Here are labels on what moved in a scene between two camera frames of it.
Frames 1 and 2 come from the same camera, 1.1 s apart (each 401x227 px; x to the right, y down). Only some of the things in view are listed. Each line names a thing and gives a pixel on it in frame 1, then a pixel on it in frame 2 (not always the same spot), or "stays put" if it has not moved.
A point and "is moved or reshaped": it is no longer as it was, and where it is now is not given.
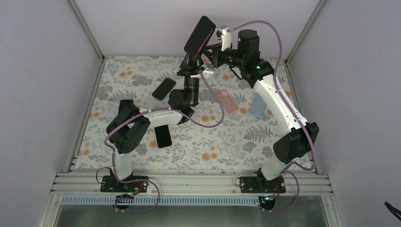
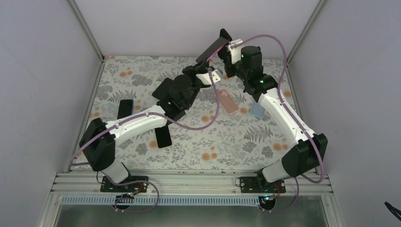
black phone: [200, 35] is moved or reshaped
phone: [163, 89] stays put
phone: [163, 136] stays put
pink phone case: [227, 102] stays put
